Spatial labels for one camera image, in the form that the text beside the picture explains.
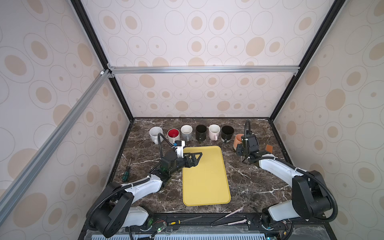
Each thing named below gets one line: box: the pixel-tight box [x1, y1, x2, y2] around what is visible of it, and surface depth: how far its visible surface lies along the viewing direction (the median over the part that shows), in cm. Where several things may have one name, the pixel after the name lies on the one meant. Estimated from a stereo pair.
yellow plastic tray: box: [182, 145, 231, 207], surface depth 87 cm
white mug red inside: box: [167, 128, 180, 145], surface depth 103 cm
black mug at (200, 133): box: [195, 124, 207, 143], surface depth 104 cm
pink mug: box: [208, 124, 221, 141], surface depth 102 cm
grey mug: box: [180, 124, 194, 142], surface depth 102 cm
